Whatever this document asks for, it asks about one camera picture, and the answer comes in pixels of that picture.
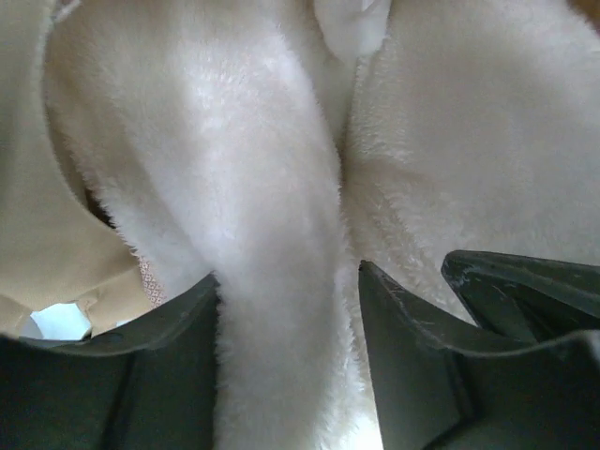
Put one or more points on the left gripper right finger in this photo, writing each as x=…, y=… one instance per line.
x=442, y=383

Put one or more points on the beige fabric pet tent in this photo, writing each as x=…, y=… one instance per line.
x=53, y=249

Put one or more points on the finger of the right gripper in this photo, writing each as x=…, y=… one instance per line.
x=524, y=298

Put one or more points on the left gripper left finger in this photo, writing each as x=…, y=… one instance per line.
x=147, y=384

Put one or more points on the white fluffy pillow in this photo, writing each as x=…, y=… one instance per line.
x=276, y=144

